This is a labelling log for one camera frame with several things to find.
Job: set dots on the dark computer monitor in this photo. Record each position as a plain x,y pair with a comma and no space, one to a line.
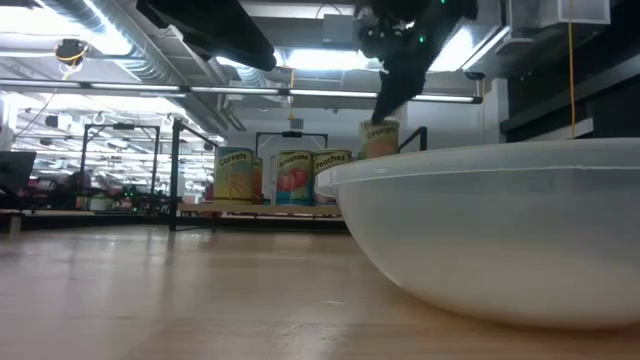
15,170

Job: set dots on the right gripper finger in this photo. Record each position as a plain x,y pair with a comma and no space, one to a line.
397,92

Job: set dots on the translucent plastic bowl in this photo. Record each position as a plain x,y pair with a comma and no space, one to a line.
500,225

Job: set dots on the oranges food can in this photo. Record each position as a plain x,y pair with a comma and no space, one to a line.
380,145

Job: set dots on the carrots food can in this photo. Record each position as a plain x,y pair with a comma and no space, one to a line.
232,175

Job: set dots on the wooden shelf black metal legs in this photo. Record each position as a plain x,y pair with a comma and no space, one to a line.
225,208

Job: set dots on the long ceiling light strip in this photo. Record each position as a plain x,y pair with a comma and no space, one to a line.
235,90

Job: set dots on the black gantry frame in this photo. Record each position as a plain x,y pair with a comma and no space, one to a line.
120,126
292,134

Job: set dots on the peaches food can blue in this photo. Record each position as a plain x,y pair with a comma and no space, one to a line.
330,159

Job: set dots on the tomatoes food can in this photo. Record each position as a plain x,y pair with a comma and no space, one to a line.
295,180

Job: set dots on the orange yellow food can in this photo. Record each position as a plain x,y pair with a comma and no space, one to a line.
257,180

